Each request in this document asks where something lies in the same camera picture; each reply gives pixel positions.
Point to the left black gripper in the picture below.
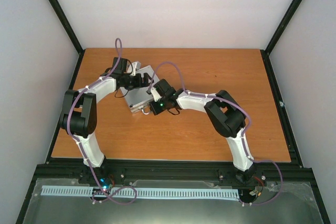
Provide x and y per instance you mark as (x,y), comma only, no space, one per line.
(146,83)

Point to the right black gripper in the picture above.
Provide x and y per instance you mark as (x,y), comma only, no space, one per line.
(155,109)

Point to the aluminium poker case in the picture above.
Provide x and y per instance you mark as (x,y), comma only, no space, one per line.
(138,99)

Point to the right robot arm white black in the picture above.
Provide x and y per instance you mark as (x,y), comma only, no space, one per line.
(226,116)

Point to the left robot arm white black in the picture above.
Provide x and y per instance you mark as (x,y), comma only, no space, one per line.
(79,109)

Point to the green lit circuit board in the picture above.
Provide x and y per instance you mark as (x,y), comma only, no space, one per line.
(107,185)

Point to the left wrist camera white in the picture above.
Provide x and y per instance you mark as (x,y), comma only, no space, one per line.
(133,68)

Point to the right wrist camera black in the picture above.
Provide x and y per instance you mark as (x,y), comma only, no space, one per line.
(161,90)

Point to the light blue cable duct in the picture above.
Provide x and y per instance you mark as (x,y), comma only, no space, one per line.
(142,193)

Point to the black aluminium frame rail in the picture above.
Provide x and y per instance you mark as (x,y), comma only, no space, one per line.
(124,171)

